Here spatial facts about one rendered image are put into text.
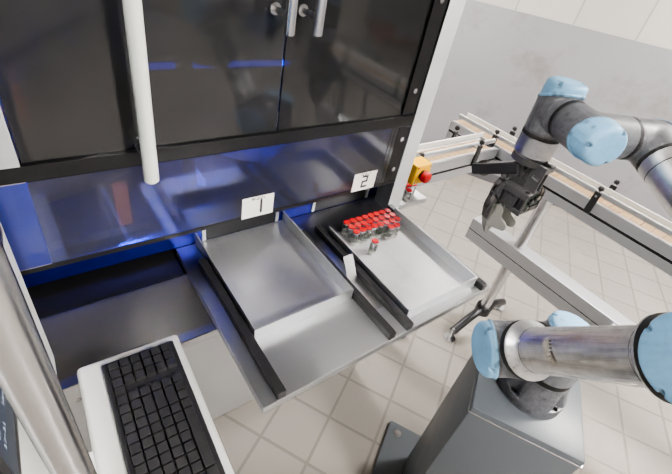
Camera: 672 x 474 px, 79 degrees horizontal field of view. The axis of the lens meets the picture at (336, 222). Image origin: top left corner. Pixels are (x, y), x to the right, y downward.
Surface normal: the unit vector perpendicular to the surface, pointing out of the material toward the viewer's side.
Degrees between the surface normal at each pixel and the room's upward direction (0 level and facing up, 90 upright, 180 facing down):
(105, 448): 0
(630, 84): 90
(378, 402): 0
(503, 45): 90
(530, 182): 90
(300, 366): 0
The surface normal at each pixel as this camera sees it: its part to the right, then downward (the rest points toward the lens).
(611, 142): 0.13, 0.61
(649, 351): -0.94, -0.09
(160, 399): 0.18, -0.79
